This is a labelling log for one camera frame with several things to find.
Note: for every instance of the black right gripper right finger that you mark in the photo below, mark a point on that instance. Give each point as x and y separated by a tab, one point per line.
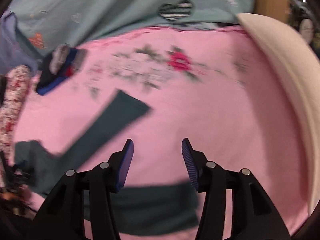
254	215

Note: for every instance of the pink floral bed sheet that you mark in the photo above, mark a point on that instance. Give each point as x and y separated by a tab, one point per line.
215	88

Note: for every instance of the red white floral pillow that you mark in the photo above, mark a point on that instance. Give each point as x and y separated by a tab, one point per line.
16	90

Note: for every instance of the stack of folded clothes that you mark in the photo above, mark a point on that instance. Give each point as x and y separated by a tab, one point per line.
58	66

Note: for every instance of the white quilted pillow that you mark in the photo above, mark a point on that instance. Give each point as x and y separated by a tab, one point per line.
297	67

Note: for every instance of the teal patterned quilt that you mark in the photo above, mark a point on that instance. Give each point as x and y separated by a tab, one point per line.
44	24

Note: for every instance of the dark teal pants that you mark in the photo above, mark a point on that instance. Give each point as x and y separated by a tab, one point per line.
143	211

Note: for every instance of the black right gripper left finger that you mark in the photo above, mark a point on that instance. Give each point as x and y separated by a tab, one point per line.
81	195

